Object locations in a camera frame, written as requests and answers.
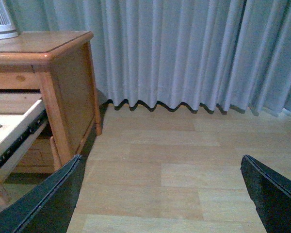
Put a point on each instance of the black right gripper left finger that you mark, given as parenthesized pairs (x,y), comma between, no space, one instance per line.
(47,208)

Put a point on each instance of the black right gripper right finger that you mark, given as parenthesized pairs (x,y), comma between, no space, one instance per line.
(271,194)

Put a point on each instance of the wooden drawer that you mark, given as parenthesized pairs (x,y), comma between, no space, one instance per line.
(22,118)
(42,157)

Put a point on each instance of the wooden nightstand cabinet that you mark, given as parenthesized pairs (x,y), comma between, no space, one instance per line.
(59,66)

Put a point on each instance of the grey pleated curtain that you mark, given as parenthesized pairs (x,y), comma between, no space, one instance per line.
(220,53)

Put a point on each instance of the white cylindrical air purifier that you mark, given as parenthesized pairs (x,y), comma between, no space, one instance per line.
(7,27)

